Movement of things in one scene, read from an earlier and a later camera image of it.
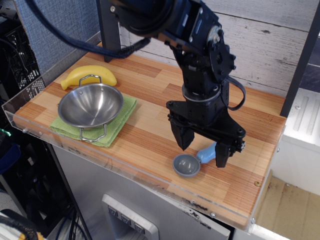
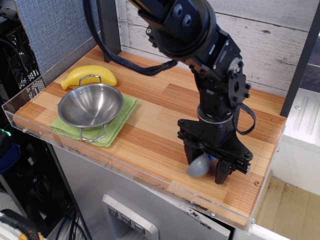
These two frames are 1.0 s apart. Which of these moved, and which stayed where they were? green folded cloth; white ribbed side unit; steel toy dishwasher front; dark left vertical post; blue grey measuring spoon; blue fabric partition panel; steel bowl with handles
Moved: blue grey measuring spoon
Stayed: green folded cloth; dark left vertical post; steel bowl with handles; steel toy dishwasher front; white ribbed side unit; blue fabric partition panel
